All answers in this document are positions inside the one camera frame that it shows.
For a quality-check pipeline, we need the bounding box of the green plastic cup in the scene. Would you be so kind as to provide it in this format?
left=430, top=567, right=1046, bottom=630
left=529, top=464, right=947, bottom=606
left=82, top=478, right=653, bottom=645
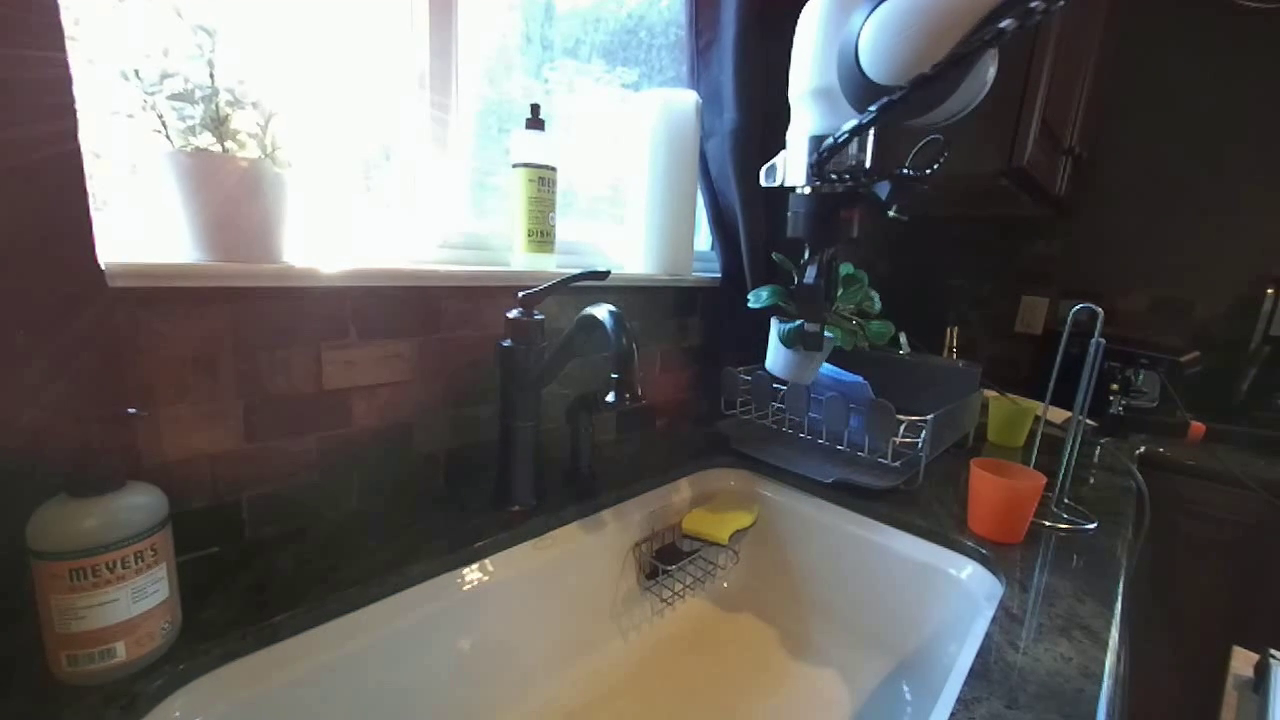
left=981, top=387, right=1041, bottom=454

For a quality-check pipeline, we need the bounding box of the white appliance corner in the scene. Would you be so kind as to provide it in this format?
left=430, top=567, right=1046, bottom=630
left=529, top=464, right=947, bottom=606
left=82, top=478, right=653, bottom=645
left=1217, top=640, right=1280, bottom=720

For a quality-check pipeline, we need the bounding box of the dark bronze faucet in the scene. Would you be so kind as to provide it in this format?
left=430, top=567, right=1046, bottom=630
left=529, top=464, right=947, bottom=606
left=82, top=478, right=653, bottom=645
left=493, top=270, right=643, bottom=515

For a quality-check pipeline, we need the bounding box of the soap refill jug orange label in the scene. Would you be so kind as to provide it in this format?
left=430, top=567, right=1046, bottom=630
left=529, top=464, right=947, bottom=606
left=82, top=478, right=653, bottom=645
left=26, top=478, right=190, bottom=687

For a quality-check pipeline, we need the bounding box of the blue dish in rack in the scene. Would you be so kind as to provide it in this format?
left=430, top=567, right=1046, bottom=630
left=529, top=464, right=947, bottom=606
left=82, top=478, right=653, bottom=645
left=783, top=361, right=899, bottom=454

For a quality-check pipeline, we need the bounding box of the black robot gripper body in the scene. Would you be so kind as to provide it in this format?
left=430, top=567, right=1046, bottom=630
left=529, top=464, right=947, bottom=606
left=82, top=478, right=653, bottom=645
left=781, top=134, right=924, bottom=262

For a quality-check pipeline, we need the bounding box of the soap bottle yellow label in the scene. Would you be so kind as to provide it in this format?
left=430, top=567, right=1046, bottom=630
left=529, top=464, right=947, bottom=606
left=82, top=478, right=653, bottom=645
left=510, top=99, right=561, bottom=262

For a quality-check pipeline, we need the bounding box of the white ceramic sink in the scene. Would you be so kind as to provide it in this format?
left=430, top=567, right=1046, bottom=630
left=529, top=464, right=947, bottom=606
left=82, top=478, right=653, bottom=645
left=142, top=464, right=1009, bottom=720

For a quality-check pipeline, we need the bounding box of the wire sponge basket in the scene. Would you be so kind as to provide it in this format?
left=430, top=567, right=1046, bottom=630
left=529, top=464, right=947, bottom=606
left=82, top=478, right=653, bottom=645
left=629, top=522, right=739, bottom=607

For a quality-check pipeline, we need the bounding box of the orange plastic cup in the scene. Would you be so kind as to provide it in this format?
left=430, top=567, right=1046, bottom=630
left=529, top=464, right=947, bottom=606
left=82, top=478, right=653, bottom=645
left=964, top=454, right=1053, bottom=549

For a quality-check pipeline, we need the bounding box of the yellow sponge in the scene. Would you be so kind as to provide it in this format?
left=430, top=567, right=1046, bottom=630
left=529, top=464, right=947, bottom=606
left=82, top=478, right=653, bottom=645
left=677, top=500, right=763, bottom=549

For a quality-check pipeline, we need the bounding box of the wall light switch plate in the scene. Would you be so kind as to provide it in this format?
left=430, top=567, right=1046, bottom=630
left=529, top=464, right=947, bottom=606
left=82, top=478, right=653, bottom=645
left=1012, top=291, right=1053, bottom=339

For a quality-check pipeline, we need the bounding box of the white paper towel roll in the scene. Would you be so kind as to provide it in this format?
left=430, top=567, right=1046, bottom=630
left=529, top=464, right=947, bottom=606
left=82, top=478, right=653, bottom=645
left=638, top=85, right=710, bottom=274

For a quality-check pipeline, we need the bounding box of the small green plant white pot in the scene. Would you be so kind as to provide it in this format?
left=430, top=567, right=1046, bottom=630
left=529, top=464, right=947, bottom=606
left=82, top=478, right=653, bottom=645
left=743, top=252, right=899, bottom=394

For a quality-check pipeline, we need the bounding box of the dark blue curtain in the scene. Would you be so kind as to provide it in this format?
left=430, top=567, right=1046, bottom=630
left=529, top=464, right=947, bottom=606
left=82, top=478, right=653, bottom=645
left=687, top=0, right=806, bottom=304

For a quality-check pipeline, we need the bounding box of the metal wire towel holder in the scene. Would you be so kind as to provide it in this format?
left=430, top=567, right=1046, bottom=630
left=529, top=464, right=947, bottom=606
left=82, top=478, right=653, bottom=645
left=1033, top=301, right=1111, bottom=538

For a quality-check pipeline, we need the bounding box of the grey wire dish rack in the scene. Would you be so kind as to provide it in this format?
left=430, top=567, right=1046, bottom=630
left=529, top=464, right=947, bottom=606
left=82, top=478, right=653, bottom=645
left=716, top=343, right=990, bottom=491

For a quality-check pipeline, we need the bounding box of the large white pot leafy plant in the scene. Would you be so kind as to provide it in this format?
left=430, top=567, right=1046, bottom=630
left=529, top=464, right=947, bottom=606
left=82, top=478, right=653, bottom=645
left=126, top=26, right=292, bottom=270

